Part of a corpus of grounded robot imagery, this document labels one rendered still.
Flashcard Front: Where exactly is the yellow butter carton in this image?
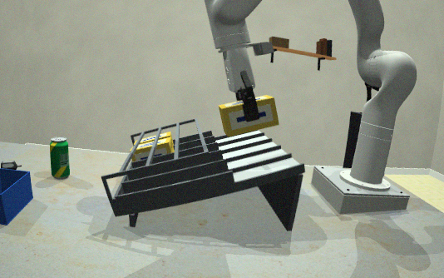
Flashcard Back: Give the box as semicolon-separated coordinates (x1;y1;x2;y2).
219;96;279;137
131;137;175;161
140;132;174;146

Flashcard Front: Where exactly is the green drink can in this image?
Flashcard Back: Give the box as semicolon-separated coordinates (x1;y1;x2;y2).
50;137;70;180

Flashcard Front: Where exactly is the blue open bin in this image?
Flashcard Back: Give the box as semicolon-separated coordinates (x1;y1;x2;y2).
0;168;33;226

